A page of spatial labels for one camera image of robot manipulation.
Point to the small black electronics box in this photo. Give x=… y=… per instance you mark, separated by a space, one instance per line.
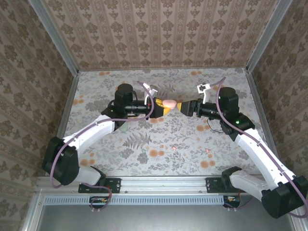
x=231 y=199
x=98 y=200

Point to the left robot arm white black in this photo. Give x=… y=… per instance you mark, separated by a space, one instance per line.
x=91 y=134

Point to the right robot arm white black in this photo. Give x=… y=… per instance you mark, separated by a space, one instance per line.
x=260 y=156

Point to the aluminium table side rail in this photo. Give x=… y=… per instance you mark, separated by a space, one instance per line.
x=68 y=106
x=257 y=103

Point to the grey metal shelf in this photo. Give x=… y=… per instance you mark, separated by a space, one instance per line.
x=163 y=219

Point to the aluminium frame post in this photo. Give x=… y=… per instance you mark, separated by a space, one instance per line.
x=267 y=36
x=55 y=38

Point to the aluminium base extrusion rail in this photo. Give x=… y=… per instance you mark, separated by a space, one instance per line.
x=163 y=184

